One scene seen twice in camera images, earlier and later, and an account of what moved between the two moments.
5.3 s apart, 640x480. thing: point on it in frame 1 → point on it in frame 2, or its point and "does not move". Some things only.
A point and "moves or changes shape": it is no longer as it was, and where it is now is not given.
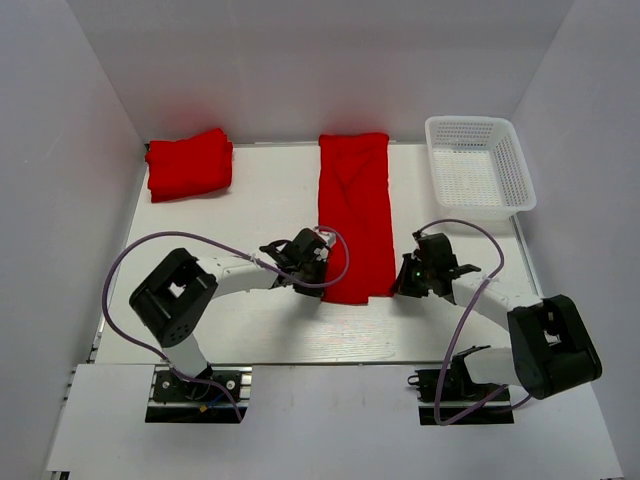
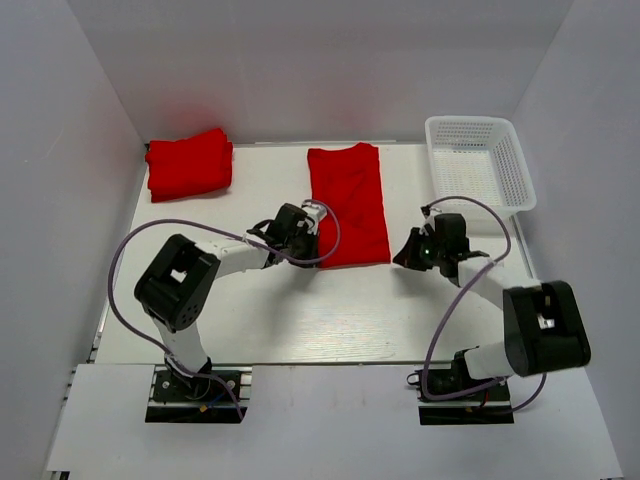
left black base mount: (176, 400) does not move
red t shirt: (354, 197) moves or changes shape
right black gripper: (404, 285) → (408, 256)
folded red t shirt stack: (190, 165) does not move
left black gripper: (311, 291) → (313, 243)
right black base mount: (459, 392) does not move
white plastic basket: (478, 168) does not move
